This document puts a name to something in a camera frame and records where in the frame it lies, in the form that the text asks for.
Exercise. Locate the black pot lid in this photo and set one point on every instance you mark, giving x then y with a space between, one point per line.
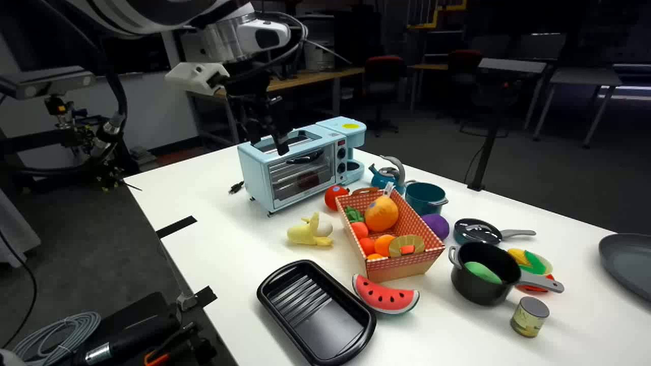
478 233

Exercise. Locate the gray background chair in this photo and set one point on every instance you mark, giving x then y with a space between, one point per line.
583 79

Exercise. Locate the gray exterior camera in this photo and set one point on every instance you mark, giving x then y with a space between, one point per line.
42 82

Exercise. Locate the green plush vegetable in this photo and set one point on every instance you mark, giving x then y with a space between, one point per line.
483 272

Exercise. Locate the wooden desk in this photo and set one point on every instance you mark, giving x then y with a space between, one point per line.
312 79

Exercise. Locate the black stand pole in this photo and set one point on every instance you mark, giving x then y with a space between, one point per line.
492 129

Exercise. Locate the watermelon slice plush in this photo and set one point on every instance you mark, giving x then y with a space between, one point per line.
385 295

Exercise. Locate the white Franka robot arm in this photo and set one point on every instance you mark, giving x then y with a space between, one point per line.
224 32

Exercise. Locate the gray oval plate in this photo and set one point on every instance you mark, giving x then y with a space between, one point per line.
627 265

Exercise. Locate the red backed chair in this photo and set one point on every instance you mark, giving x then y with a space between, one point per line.
384 71

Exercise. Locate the citrus slice plush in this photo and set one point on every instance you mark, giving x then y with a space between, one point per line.
407 244

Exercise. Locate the orange plush fruit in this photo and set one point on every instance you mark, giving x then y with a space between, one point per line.
385 243

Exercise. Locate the small tin can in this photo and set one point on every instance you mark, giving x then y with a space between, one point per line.
529 319

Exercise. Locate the yellow banana plush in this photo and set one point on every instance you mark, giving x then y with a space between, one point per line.
311 233

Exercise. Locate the black rectangular tray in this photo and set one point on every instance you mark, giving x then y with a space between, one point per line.
316 312

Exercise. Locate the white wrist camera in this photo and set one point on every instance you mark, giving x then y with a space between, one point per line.
196 77

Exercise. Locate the small orange toy fruit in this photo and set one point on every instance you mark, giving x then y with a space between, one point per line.
369 244
359 230

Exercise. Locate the orange gingham basket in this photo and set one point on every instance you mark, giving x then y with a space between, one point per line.
400 262

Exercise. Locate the red toy disc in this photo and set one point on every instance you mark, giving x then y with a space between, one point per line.
531 290

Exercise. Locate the teal toy kettle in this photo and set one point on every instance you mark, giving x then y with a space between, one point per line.
388 176

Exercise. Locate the red tomato toy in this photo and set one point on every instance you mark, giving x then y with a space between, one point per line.
334 199

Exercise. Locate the purple bowl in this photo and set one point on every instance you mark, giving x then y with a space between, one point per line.
439 226

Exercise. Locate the black camera stand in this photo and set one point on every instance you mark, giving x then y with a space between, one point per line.
85 139

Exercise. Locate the black tool orange trigger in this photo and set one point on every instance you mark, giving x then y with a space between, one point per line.
135 333

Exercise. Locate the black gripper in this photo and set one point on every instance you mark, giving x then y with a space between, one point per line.
258 95

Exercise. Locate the yellow toy piece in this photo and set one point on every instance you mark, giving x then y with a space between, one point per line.
519 255

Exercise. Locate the yellow railing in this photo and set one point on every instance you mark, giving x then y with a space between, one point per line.
441 18

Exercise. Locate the teal toy pot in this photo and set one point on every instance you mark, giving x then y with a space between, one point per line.
427 199

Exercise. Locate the light blue toy toaster oven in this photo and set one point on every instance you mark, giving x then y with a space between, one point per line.
297 170

